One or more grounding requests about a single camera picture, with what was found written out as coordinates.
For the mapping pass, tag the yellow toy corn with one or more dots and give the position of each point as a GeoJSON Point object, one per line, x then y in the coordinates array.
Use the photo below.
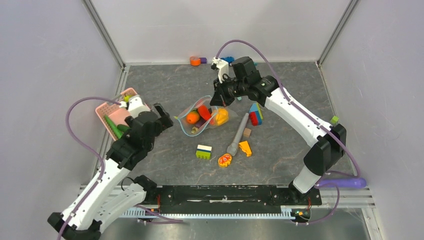
{"type": "Point", "coordinates": [220, 116]}

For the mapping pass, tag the clear zip top bag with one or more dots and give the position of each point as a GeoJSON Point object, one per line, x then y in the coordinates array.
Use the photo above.
{"type": "Point", "coordinates": [186, 128]}

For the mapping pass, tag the lime green cube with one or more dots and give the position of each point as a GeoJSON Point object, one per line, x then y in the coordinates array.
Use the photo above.
{"type": "Point", "coordinates": [334, 120]}

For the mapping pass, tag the blue green red block stack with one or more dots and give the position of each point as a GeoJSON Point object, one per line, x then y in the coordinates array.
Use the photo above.
{"type": "Point", "coordinates": [255, 114]}

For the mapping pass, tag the orange half-round block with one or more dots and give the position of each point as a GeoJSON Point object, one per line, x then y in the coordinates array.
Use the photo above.
{"type": "Point", "coordinates": [195, 61]}

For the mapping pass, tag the small brown cube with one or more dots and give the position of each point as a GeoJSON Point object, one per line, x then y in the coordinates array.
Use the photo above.
{"type": "Point", "coordinates": [247, 132]}

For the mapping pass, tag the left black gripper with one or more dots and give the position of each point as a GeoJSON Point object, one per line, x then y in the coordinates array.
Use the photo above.
{"type": "Point", "coordinates": [164, 121]}

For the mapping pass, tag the green white brick stack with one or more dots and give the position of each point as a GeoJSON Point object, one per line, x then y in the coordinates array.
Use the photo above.
{"type": "Point", "coordinates": [203, 152]}

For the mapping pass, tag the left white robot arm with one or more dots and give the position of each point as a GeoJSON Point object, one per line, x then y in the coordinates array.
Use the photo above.
{"type": "Point", "coordinates": [90, 213]}

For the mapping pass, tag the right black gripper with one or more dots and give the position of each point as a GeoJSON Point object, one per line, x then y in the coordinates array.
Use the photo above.
{"type": "Point", "coordinates": [219, 97]}

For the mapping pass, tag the grey toy microphone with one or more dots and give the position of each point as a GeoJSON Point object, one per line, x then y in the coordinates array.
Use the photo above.
{"type": "Point", "coordinates": [233, 146]}

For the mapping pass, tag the purple toy eggplant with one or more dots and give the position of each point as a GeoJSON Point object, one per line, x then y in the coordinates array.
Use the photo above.
{"type": "Point", "coordinates": [197, 125]}

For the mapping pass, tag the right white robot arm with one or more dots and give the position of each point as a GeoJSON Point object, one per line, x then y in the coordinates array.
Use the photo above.
{"type": "Point", "coordinates": [326, 141]}

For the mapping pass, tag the light green toy bean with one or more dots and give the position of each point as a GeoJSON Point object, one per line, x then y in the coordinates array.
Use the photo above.
{"type": "Point", "coordinates": [113, 127]}

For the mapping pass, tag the yellow red round toy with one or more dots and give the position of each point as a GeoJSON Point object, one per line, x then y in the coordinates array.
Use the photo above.
{"type": "Point", "coordinates": [225, 160]}

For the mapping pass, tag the dark green toy cucumber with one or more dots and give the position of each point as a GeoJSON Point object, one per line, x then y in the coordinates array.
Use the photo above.
{"type": "Point", "coordinates": [122, 128]}

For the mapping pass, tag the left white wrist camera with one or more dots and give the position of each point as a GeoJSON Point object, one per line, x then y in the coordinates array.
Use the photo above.
{"type": "Point", "coordinates": [135, 105]}

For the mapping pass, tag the blue toy car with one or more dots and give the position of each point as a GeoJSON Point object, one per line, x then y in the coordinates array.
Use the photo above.
{"type": "Point", "coordinates": [228, 59]}

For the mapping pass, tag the orange toy wedge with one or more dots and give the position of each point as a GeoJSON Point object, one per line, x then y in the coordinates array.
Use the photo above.
{"type": "Point", "coordinates": [245, 147]}

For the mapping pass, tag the orange green toy mango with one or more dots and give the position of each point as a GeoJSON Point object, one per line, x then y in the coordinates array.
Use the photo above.
{"type": "Point", "coordinates": [192, 117]}

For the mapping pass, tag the pink plastic basket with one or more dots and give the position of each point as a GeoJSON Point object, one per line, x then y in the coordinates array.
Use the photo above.
{"type": "Point", "coordinates": [114, 112]}

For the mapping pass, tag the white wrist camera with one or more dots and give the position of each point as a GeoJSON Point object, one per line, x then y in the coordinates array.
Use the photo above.
{"type": "Point", "coordinates": [135, 105]}
{"type": "Point", "coordinates": [221, 66]}

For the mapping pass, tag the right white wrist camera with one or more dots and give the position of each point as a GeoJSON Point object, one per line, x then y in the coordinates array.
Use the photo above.
{"type": "Point", "coordinates": [221, 66]}

